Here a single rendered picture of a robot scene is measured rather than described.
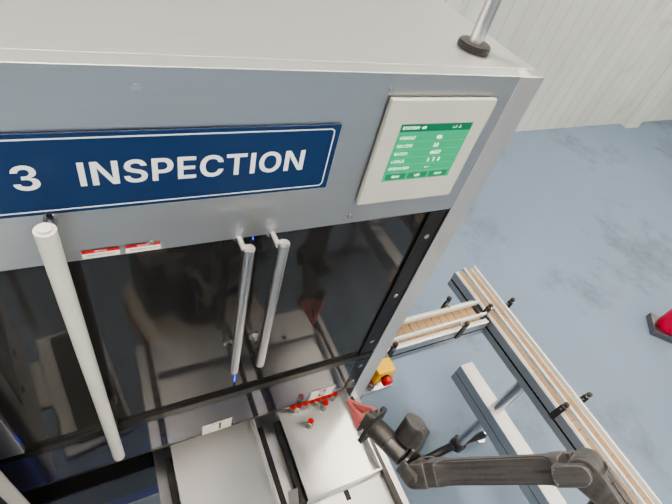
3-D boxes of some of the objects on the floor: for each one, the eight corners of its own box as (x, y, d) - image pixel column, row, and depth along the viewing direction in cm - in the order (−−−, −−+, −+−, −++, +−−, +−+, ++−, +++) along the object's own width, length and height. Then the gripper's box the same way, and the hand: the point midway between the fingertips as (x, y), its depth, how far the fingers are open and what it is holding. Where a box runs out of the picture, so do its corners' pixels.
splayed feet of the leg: (409, 460, 240) (418, 450, 230) (478, 430, 261) (489, 420, 252) (416, 474, 235) (426, 465, 226) (486, 443, 257) (498, 433, 247)
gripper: (389, 448, 120) (348, 408, 128) (404, 423, 116) (362, 382, 123) (374, 460, 115) (333, 417, 122) (390, 434, 110) (346, 391, 118)
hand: (350, 402), depth 122 cm, fingers closed
